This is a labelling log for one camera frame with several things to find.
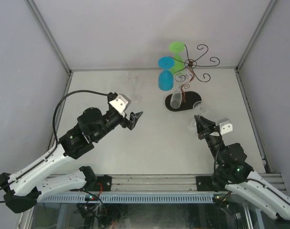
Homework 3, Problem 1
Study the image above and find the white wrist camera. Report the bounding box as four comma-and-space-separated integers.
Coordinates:
210, 118, 233, 136
108, 94, 131, 117

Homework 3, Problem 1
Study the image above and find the aluminium mounting rail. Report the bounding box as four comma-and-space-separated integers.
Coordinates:
40, 173, 287, 192

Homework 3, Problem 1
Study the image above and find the green plastic wine glass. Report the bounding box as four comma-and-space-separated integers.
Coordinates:
169, 42, 185, 75

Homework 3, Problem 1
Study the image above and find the black left camera cable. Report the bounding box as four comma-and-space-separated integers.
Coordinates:
0, 90, 111, 203

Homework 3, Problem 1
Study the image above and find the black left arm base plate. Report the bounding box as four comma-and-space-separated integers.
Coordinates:
85, 175, 112, 192

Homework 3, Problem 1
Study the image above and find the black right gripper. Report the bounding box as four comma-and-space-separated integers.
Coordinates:
195, 114, 224, 165

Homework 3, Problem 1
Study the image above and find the clear flute glass front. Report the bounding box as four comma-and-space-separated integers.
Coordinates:
170, 71, 192, 109

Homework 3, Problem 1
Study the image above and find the clear tall champagne flute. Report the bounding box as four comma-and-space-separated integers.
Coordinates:
128, 71, 142, 103

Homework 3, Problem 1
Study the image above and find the blue slotted cable duct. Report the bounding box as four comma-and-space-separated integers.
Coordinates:
40, 193, 214, 204

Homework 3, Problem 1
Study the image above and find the blue plastic wine glass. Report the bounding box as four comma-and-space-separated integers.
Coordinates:
158, 56, 175, 91

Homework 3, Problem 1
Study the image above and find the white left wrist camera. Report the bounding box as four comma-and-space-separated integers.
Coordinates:
108, 94, 131, 117

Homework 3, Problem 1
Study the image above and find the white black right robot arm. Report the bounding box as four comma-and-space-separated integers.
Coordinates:
194, 115, 290, 221

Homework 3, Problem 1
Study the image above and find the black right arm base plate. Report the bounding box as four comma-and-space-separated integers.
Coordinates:
196, 176, 219, 192

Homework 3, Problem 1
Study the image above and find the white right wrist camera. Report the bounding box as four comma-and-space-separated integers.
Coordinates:
210, 118, 233, 136

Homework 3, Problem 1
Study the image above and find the clear wine glass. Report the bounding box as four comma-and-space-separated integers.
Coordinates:
187, 101, 211, 132

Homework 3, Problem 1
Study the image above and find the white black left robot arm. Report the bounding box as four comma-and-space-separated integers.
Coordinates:
0, 93, 143, 213

